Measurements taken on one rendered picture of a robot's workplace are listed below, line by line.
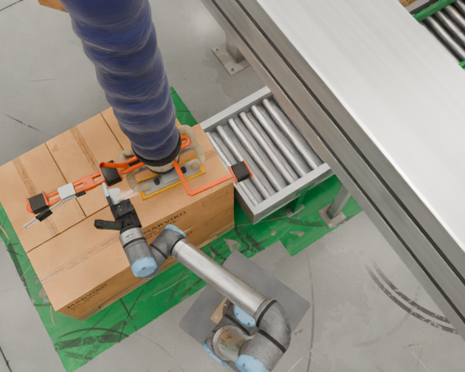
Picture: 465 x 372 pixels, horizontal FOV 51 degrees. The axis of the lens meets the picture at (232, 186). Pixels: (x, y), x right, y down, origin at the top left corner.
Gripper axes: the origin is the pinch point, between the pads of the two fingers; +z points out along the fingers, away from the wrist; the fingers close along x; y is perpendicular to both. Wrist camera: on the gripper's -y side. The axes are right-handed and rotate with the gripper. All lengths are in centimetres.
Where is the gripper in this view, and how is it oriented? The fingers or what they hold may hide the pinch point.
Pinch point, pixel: (105, 190)
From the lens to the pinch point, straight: 198.8
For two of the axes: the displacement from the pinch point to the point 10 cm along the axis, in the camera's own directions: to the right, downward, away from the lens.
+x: -0.1, -3.5, -9.4
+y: 9.0, -4.1, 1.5
